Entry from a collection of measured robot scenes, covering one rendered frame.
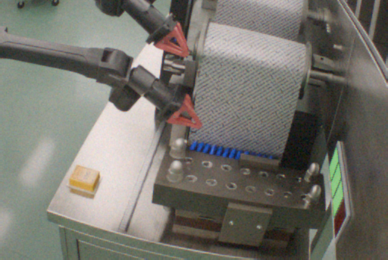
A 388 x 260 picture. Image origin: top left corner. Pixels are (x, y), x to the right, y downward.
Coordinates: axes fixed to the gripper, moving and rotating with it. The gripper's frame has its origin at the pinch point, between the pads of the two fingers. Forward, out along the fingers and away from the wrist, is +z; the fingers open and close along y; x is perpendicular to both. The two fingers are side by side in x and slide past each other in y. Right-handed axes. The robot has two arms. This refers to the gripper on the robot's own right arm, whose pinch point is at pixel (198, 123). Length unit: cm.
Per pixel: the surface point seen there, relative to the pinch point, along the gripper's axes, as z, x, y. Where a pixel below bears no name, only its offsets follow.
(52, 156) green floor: -23, -138, -115
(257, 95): 5.4, 15.0, 0.3
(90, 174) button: -13.4, -25.3, 9.3
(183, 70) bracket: -9.9, 5.0, -8.0
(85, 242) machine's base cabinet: -6.1, -32.6, 25.6
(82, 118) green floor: -19, -136, -165
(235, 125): 6.5, 5.7, 0.3
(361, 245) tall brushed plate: 18, 30, 56
